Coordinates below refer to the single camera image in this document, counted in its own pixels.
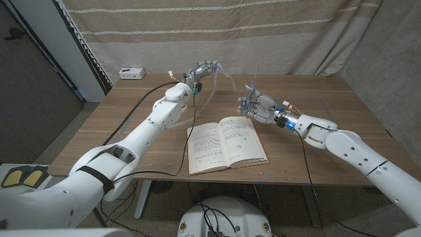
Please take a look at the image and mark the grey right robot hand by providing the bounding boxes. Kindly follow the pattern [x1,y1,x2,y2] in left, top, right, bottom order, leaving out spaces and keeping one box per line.
[237,84,302,132]

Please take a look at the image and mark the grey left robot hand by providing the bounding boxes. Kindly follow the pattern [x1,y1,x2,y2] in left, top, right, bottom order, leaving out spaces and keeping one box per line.
[182,60,220,96]

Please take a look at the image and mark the clear tape strip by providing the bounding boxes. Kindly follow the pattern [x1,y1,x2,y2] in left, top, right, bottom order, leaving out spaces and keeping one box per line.
[166,62,237,130]

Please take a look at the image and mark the grey yellow-handled scissors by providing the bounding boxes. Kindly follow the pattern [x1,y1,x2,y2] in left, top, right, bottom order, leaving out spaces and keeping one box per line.
[245,64,260,107]

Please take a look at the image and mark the open book with red cover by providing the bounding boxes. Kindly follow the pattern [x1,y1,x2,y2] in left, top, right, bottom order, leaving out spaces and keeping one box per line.
[186,115,270,176]

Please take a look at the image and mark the beige striped curtain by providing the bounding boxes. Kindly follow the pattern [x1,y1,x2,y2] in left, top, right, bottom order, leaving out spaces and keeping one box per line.
[61,0,384,85]

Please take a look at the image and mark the white power strip box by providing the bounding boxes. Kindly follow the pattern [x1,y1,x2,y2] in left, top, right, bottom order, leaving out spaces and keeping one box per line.
[118,67,146,80]

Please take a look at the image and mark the grey metal table leg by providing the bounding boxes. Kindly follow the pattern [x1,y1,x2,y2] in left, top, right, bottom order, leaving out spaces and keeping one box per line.
[134,180,153,221]
[301,186,322,228]

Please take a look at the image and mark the white robot torso base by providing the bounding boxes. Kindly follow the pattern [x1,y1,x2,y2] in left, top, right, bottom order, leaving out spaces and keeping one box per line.
[177,196,273,237]

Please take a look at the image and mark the black ribbed round object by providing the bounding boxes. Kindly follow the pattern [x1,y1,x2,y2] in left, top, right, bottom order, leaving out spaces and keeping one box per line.
[151,180,174,194]

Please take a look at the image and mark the grey textured backdrop cloth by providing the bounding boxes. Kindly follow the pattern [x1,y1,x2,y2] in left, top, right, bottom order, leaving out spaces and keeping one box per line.
[340,0,421,159]

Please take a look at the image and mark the white floor platform board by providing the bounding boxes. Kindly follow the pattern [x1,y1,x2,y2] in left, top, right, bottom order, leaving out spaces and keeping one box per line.
[0,163,68,196]

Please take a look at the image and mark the yellow black foot pedal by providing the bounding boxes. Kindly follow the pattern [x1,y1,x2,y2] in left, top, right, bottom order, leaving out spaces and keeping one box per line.
[1,166,26,188]
[21,165,49,188]

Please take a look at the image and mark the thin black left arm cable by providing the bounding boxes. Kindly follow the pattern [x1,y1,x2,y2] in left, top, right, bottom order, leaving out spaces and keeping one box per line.
[111,93,197,184]

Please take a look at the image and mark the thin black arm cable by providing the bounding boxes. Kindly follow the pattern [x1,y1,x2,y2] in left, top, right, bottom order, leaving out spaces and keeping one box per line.
[111,93,197,184]
[295,129,381,237]

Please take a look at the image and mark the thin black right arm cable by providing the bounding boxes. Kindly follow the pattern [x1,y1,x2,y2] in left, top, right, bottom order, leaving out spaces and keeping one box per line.
[295,129,381,237]

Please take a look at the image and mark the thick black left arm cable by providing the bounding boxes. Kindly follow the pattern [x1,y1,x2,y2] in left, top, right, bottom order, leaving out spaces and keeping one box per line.
[101,81,180,147]

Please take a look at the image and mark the black backdrop frame pole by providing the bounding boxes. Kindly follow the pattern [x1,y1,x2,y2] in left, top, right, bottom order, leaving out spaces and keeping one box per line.
[52,0,113,95]

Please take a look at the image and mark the black torso cable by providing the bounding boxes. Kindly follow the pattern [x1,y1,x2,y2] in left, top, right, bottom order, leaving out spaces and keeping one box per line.
[195,203,238,237]

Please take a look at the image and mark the black looped floor cable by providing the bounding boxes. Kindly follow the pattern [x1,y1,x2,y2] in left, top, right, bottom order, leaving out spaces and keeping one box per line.
[98,179,149,237]

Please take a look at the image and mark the black door handle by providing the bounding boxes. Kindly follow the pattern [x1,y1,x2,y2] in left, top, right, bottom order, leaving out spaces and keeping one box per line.
[3,28,26,41]

